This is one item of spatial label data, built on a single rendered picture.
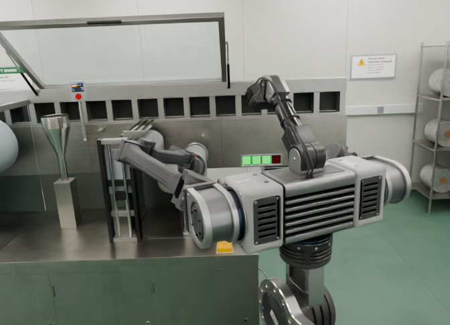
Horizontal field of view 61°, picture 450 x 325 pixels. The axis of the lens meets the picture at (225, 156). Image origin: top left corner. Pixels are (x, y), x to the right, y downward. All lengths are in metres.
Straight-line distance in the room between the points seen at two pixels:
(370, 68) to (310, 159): 3.98
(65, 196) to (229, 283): 1.01
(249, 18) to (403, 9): 1.73
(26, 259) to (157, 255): 0.63
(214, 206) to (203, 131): 1.46
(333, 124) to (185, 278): 1.21
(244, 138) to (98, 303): 1.19
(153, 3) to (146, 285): 3.38
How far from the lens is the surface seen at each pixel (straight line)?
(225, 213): 0.83
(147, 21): 1.88
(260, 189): 0.83
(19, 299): 2.26
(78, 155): 2.47
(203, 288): 1.97
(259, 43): 4.57
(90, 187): 2.51
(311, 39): 4.65
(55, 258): 2.04
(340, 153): 1.23
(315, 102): 2.30
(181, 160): 1.62
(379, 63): 4.87
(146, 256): 1.90
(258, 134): 2.28
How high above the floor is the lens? 1.81
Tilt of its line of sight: 15 degrees down
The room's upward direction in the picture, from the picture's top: 2 degrees counter-clockwise
